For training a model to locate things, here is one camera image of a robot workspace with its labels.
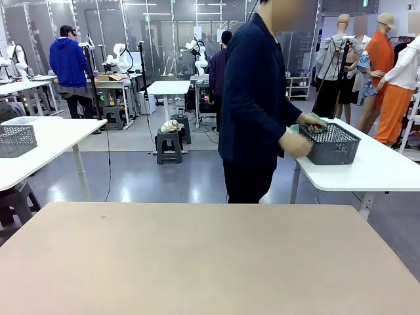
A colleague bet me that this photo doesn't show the person's right hand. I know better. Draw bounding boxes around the person's right hand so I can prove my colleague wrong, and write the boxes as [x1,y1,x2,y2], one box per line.
[278,130,313,158]

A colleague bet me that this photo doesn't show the person's left hand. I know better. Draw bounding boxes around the person's left hand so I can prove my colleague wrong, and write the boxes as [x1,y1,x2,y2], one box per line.
[297,113,329,133]

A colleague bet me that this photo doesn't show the grey lattice plastic basket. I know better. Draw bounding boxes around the grey lattice plastic basket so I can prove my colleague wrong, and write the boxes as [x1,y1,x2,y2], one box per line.
[0,124,38,159]
[297,122,362,166]

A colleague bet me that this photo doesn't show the person's left forearm navy sleeve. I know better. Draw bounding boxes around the person's left forearm navy sleeve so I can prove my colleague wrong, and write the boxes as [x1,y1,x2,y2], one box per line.
[268,88,305,125]

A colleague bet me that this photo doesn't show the wooden shoe shelf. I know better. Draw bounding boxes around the wooden shoe shelf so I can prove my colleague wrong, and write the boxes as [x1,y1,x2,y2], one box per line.
[284,75,312,102]

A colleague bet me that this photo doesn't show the person in navy jacket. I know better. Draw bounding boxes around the person in navy jacket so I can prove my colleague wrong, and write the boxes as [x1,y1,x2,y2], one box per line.
[218,0,308,205]

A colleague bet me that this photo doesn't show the mannequin in grey shirt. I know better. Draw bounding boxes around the mannequin in grey shirt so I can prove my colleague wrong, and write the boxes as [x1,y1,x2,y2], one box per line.
[313,13,366,124]

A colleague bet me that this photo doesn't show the figure in blue floral dress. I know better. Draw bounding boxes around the figure in blue floral dress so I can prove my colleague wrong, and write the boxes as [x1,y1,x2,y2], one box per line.
[352,14,379,106]

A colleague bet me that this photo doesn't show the mannequin white top orange trousers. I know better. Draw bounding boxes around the mannequin white top orange trousers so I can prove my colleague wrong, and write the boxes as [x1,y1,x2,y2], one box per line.
[375,32,420,147]

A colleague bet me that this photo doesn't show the mannequin orange jacket tan cap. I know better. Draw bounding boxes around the mannequin orange jacket tan cap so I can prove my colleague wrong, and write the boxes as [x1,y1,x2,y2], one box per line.
[356,12,400,135]

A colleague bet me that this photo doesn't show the computer case coloured lights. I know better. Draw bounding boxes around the computer case coloured lights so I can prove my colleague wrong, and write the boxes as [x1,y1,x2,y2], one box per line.
[198,87,216,114]

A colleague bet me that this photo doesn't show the white metal rack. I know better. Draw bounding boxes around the white metal rack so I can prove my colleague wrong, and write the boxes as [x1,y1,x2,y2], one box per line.
[397,83,420,162]

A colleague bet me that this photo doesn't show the white robot bench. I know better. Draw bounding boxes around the white robot bench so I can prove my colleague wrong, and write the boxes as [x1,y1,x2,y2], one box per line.
[189,74,219,129]

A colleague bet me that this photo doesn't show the person in dark purple hoodie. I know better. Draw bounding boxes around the person in dark purple hoodie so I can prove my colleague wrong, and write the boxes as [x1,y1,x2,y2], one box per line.
[205,30,238,134]

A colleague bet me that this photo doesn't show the beige cloth bundle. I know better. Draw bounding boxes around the beige cloth bundle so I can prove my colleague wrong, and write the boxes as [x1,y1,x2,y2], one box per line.
[159,119,186,134]

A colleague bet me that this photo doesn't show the white standing desk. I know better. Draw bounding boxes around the white standing desk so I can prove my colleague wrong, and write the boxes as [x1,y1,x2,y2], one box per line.
[146,79,192,121]

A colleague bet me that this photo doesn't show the white box cabinet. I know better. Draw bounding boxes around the white box cabinet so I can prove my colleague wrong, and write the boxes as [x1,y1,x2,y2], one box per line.
[137,91,158,116]

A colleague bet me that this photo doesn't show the white metal workbench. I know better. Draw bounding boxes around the white metal workbench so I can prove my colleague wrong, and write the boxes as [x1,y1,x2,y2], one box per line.
[85,75,142,128]

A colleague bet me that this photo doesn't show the open cardboard box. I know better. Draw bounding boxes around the open cardboard box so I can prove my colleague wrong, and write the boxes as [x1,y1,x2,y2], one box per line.
[97,73,128,83]

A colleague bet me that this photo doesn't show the person in blue hoodie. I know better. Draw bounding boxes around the person in blue hoodie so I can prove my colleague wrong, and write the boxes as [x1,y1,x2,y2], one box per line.
[49,24,100,120]

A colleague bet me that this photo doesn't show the long white work table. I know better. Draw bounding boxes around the long white work table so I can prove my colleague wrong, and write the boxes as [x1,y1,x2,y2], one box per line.
[0,75,60,116]

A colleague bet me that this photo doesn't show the black camera stand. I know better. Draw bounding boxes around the black camera stand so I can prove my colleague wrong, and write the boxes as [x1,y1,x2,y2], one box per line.
[136,40,149,99]

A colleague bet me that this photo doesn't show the black hanging cable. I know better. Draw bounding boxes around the black hanging cable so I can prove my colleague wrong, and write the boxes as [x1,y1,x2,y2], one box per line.
[103,126,113,203]

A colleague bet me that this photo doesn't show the black tripod with white camera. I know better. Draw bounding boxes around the black tripod with white camera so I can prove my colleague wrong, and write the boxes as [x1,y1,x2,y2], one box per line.
[77,32,105,121]

